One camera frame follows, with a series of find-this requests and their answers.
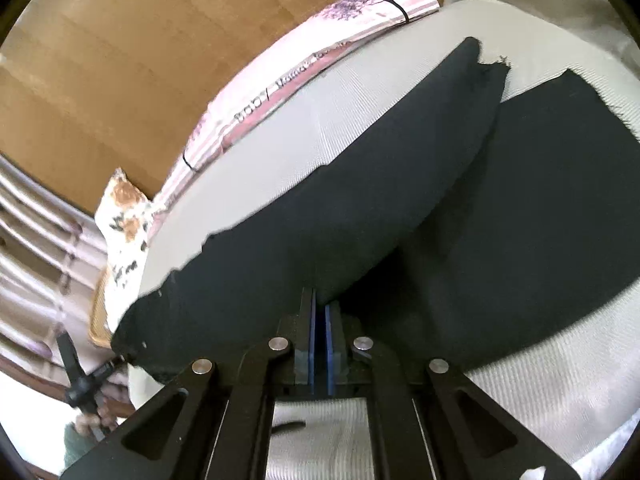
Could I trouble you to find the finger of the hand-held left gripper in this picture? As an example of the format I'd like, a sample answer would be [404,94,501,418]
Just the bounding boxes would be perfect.
[89,357,127,386]

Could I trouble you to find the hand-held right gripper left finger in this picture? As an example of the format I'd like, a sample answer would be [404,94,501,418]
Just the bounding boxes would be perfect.
[60,287,318,480]

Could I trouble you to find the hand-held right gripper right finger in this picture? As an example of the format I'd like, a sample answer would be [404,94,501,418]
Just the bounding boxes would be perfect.
[325,301,581,480]

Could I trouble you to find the black pants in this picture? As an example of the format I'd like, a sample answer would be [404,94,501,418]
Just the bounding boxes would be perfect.
[111,36,640,386]

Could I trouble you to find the person's green-sleeved left forearm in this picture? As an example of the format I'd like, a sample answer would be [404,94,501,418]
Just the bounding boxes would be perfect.
[61,422,103,477]

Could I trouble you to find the person's left hand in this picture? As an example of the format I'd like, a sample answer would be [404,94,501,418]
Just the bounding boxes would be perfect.
[75,400,119,442]

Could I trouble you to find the wicker chair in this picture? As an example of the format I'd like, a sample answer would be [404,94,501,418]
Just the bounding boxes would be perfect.
[87,265,118,348]

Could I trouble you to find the beige pleated curtain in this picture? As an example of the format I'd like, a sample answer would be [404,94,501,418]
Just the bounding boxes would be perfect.
[0,155,113,376]

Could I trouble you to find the floral pillow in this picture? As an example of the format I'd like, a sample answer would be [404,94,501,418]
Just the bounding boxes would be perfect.
[94,167,166,321]

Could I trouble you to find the grey woven bed mat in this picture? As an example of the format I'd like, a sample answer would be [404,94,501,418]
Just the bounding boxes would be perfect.
[127,0,640,480]

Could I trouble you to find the pink striped bed sheet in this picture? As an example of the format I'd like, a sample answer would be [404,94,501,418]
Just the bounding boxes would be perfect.
[150,0,441,216]

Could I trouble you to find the white blanket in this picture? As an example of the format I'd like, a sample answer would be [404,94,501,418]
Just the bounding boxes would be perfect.
[445,0,640,141]

